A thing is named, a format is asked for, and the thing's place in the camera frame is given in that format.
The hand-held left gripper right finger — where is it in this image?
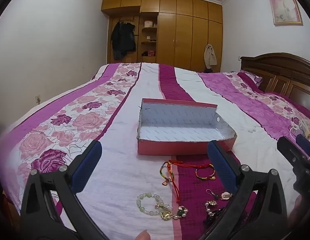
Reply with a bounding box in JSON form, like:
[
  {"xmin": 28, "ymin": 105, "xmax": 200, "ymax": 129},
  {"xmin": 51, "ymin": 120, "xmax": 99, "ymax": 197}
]
[{"xmin": 202, "ymin": 140, "xmax": 288, "ymax": 240}]

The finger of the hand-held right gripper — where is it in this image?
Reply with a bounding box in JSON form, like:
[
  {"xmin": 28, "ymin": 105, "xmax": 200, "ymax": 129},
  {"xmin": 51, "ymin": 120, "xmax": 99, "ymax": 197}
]
[
  {"xmin": 277, "ymin": 136, "xmax": 310, "ymax": 172},
  {"xmin": 296, "ymin": 134, "xmax": 310, "ymax": 157}
]

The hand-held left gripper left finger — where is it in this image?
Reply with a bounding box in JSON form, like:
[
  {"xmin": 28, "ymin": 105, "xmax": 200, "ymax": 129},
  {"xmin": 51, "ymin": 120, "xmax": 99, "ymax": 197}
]
[{"xmin": 20, "ymin": 140, "xmax": 108, "ymax": 240}]

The red string bracelet heart pendant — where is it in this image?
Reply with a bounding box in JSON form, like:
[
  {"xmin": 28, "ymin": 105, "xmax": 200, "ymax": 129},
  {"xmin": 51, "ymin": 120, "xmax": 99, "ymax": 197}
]
[{"xmin": 159, "ymin": 160, "xmax": 182, "ymax": 205}]

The black lace hair bow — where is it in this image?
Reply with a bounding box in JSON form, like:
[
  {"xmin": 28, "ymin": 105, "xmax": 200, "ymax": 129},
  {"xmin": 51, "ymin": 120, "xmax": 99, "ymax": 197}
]
[{"xmin": 203, "ymin": 207, "xmax": 227, "ymax": 228}]

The pink cardboard box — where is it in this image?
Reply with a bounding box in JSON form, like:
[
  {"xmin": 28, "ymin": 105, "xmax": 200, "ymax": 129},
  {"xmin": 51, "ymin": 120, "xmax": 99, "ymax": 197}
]
[{"xmin": 136, "ymin": 98, "xmax": 238, "ymax": 156}]

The jade bead bracelet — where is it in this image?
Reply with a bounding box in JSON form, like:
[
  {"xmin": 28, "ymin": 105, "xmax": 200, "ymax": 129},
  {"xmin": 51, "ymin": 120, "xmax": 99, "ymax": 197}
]
[{"xmin": 136, "ymin": 192, "xmax": 172, "ymax": 216}]

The pearl bracelet gold pendant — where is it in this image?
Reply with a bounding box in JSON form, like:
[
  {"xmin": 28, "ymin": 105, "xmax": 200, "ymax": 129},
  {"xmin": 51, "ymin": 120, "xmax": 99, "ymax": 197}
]
[{"xmin": 161, "ymin": 205, "xmax": 189, "ymax": 222}]

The person's right hand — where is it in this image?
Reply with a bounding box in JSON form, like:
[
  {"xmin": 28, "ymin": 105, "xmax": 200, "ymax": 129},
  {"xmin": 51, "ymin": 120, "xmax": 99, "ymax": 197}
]
[{"xmin": 288, "ymin": 194, "xmax": 310, "ymax": 232}]

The person's left hand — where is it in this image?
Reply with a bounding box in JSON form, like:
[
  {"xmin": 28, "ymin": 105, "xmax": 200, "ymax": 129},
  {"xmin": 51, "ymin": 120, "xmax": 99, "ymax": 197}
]
[{"xmin": 134, "ymin": 229, "xmax": 151, "ymax": 240}]

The green bead gold earring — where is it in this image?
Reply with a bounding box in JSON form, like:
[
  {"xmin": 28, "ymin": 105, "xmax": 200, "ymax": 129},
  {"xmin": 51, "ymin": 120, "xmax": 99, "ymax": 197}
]
[{"xmin": 206, "ymin": 189, "xmax": 221, "ymax": 201}]

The pearl and gold earring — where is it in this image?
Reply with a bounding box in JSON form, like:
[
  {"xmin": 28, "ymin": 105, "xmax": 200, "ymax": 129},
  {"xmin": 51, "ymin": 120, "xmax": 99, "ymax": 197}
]
[{"xmin": 204, "ymin": 199, "xmax": 218, "ymax": 216}]

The dark wooden headboard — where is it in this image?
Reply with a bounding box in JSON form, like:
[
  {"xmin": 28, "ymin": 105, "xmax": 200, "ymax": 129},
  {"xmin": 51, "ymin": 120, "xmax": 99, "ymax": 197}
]
[{"xmin": 240, "ymin": 52, "xmax": 310, "ymax": 112}]

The purple floral pillow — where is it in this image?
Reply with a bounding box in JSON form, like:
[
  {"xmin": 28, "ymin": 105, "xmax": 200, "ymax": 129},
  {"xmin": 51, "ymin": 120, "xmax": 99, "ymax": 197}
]
[{"xmin": 238, "ymin": 70, "xmax": 263, "ymax": 88}]

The floral purple bedspread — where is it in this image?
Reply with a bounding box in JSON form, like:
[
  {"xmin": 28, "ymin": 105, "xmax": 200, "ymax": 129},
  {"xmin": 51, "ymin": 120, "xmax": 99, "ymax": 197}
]
[{"xmin": 0, "ymin": 62, "xmax": 310, "ymax": 240}]

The beige hanging coat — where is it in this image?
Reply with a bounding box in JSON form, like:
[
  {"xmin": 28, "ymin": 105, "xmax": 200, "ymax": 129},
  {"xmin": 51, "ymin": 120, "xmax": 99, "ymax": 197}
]
[{"xmin": 203, "ymin": 44, "xmax": 218, "ymax": 69}]

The black hanging coat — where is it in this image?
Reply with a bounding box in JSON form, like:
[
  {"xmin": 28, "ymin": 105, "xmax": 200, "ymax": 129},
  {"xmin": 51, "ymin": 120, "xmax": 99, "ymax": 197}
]
[{"xmin": 110, "ymin": 21, "xmax": 137, "ymax": 61}]

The wooden wardrobe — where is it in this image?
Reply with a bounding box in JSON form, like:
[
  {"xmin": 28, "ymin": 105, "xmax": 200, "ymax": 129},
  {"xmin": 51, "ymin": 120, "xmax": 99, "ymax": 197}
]
[{"xmin": 101, "ymin": 0, "xmax": 224, "ymax": 73}]

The white cable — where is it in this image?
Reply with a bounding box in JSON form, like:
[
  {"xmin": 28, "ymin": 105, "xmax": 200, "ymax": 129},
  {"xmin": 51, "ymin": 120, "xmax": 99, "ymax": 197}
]
[{"xmin": 289, "ymin": 123, "xmax": 310, "ymax": 139}]

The framed wall photo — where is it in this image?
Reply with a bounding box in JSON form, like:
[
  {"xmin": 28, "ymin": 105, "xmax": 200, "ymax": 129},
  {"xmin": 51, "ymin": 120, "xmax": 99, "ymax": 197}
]
[{"xmin": 267, "ymin": 0, "xmax": 304, "ymax": 26}]

